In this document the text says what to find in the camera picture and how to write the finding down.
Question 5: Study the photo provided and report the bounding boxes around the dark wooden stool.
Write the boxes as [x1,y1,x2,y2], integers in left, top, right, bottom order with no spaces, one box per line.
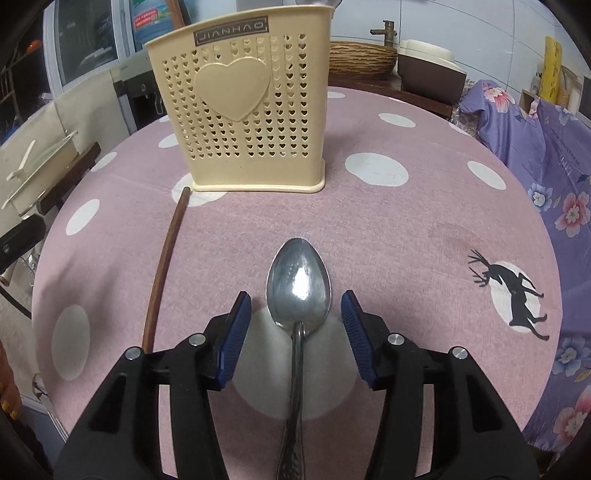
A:
[39,141,102,217]

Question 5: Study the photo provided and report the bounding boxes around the window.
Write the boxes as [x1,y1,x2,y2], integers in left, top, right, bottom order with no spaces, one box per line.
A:
[44,0,134,100]

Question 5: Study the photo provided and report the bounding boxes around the blue water jug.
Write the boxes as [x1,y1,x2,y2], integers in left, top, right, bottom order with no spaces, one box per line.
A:
[131,0,171,47]

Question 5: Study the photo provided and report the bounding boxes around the woven basket basin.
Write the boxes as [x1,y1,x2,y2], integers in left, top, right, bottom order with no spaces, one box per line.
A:
[329,40,399,81]

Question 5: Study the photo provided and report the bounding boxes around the person's left hand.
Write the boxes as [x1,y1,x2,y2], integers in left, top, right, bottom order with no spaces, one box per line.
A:
[0,342,21,421]

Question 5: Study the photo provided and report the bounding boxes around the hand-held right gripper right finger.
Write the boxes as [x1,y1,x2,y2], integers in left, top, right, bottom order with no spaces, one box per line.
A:
[340,290,541,480]

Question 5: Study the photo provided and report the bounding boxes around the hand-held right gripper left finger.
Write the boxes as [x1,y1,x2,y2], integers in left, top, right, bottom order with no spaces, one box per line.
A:
[53,291,253,480]

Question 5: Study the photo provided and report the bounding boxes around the white water dispenser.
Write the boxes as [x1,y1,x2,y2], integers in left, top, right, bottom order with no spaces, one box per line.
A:
[112,51,167,134]

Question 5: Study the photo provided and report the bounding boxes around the thick brown wooden chopstick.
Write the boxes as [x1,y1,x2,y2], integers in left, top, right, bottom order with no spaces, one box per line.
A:
[142,186,192,352]

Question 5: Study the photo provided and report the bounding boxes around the cream perforated utensil holder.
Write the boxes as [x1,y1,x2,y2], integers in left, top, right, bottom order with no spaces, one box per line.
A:
[146,4,327,193]

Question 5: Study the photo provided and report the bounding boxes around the purple floral cloth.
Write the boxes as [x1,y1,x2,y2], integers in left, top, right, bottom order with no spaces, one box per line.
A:
[450,78,591,453]

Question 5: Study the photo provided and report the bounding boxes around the beige and brown appliance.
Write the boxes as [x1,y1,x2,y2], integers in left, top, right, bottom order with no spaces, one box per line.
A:
[396,39,468,106]

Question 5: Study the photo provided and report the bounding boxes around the white plastic tray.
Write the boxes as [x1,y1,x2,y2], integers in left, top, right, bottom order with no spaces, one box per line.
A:
[4,130,80,215]

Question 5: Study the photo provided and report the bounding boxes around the shiny metal spoon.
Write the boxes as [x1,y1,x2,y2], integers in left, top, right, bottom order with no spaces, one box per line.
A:
[265,237,332,480]

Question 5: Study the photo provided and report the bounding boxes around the brass faucet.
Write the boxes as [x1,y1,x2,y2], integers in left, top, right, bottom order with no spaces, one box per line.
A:
[369,19,397,47]

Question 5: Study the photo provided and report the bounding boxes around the dark wooden counter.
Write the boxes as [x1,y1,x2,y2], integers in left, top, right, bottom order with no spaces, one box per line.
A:
[328,74,454,121]

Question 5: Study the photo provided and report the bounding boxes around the yellow plastic roll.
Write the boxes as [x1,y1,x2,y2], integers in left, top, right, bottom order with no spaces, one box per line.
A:
[542,36,564,106]

